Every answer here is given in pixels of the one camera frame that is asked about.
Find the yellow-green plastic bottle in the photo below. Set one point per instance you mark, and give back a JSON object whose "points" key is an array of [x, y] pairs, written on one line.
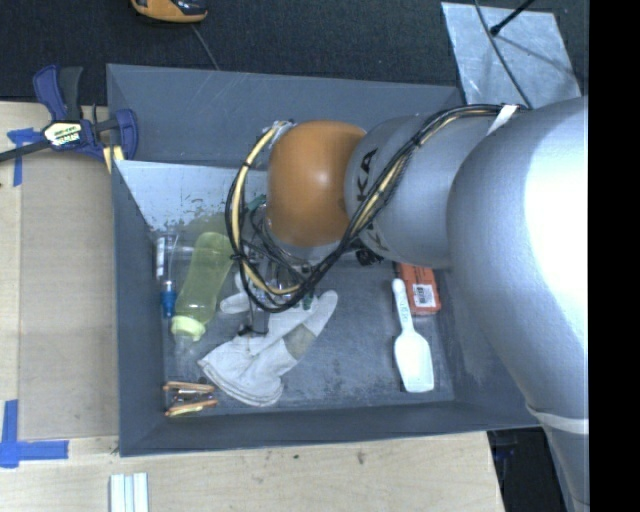
{"points": [[202, 280]]}

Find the white work glove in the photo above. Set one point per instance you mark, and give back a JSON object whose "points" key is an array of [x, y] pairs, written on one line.
{"points": [[255, 360]]}

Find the grey metal bin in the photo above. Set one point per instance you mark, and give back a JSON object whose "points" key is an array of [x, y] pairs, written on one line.
{"points": [[350, 360]]}

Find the clear bottle with blue cap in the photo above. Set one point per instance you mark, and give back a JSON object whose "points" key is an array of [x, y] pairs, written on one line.
{"points": [[168, 295]]}

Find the orange box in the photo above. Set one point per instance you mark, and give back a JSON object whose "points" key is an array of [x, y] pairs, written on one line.
{"points": [[424, 292]]}

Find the copper-coloured metal clip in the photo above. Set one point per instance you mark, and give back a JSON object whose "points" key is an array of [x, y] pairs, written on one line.
{"points": [[187, 387]]}

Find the white plastic scoop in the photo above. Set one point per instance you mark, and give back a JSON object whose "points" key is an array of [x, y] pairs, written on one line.
{"points": [[413, 355]]}

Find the pale wood flat board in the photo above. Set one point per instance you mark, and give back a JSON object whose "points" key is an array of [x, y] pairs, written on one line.
{"points": [[65, 300]]}

